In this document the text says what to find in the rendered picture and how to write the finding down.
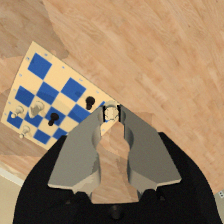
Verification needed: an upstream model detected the white pawn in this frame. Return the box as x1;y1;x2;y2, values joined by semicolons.
11;106;24;118
19;126;30;138

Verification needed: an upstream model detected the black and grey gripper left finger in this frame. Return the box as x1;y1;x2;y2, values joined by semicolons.
12;105;106;224

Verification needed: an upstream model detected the black pawn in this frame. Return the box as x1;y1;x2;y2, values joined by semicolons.
48;113;59;126
85;96;95;110

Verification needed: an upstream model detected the blue and cream chessboard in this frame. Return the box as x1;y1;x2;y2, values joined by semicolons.
1;41;121;150

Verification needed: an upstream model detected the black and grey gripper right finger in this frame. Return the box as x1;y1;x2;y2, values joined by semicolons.
117;104;223;224

